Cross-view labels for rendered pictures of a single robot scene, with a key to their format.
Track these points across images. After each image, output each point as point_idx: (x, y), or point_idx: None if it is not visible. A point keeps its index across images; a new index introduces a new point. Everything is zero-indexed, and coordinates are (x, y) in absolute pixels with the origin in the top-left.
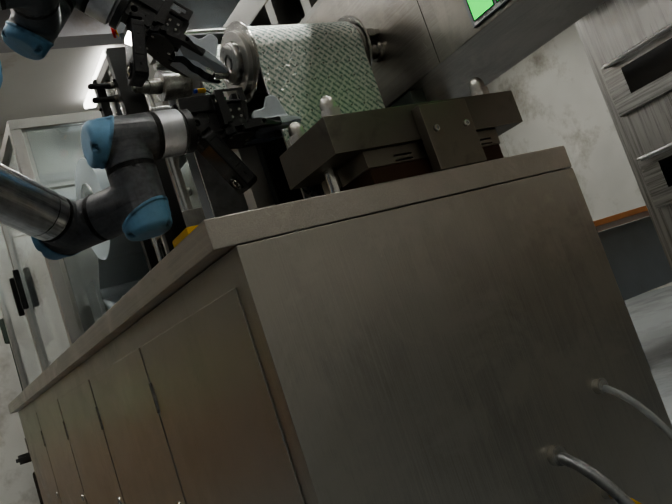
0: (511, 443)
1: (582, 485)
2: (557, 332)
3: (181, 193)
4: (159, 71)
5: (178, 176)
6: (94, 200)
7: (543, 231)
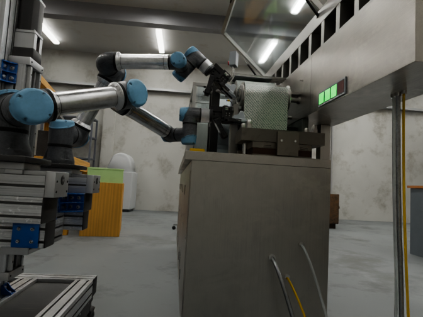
0: (257, 246)
1: None
2: (293, 221)
3: None
4: None
5: None
6: (177, 129)
7: (304, 187)
